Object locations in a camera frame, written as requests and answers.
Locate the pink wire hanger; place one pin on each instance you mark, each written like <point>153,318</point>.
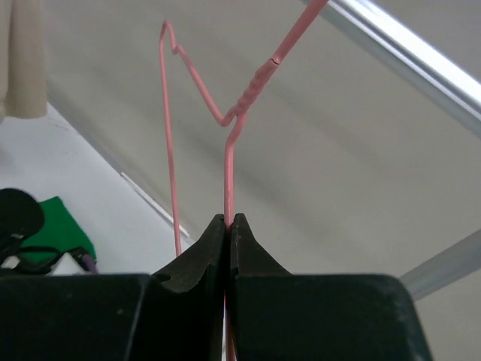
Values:
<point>237,113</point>

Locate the beige ribbed garment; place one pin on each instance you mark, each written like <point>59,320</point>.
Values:
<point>23,68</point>

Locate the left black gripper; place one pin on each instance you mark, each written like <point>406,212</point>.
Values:
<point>12,246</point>

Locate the metal clothes rack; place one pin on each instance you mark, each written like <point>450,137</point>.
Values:
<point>395,131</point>

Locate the green t shirt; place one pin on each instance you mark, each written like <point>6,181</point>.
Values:
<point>60,230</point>

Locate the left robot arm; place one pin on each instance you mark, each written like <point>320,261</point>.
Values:
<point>22,214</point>

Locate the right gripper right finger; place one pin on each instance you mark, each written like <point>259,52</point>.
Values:
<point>276,315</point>

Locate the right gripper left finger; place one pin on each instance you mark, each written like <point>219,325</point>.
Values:
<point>174,314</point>

